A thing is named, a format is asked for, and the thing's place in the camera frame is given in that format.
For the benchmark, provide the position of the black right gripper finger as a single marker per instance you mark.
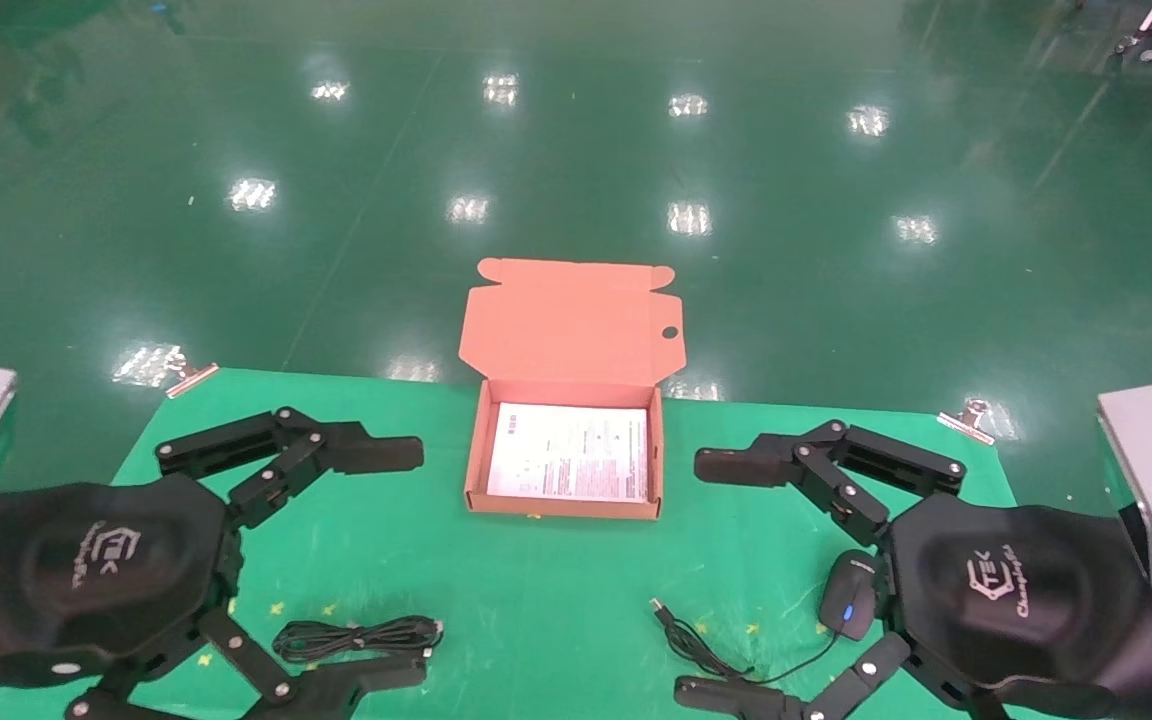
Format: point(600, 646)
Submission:
point(736, 698)

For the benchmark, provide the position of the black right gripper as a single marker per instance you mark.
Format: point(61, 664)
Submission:
point(1016, 590)

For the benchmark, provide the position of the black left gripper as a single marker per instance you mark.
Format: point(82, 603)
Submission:
point(86, 560)

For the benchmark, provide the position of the orange cardboard box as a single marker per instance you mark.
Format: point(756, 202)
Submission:
point(571, 330)

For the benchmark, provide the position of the metal binder clip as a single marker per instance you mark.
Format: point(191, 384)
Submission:
point(966, 420)
point(191, 378)

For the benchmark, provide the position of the green table cloth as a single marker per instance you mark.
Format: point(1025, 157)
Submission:
point(536, 590)

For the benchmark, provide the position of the white printed paper leaflet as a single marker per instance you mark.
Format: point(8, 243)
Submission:
point(568, 450)

